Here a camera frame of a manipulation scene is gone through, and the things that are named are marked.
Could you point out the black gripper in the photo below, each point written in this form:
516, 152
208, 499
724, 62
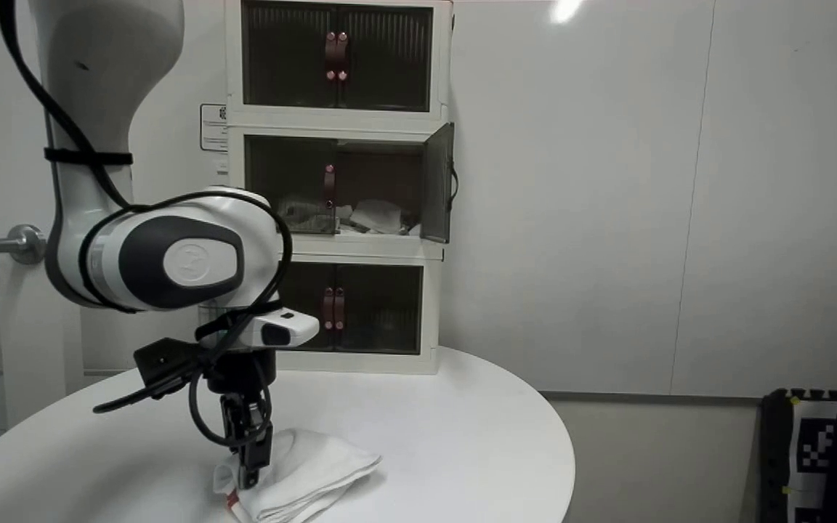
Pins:
246, 372

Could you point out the white towel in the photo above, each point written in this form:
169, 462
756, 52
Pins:
313, 475

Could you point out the dark tinted cabinet door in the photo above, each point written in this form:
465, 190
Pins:
436, 184
290, 162

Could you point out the white stackable cabinet unit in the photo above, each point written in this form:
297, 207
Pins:
362, 363
342, 119
362, 251

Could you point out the white room door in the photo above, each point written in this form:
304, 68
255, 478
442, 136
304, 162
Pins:
22, 350

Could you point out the black white calibration board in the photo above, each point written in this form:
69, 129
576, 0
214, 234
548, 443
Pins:
807, 453

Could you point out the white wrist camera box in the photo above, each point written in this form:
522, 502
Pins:
282, 330

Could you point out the white light switch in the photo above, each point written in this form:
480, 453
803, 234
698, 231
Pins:
223, 176

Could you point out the white wall sign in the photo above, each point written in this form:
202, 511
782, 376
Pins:
214, 125

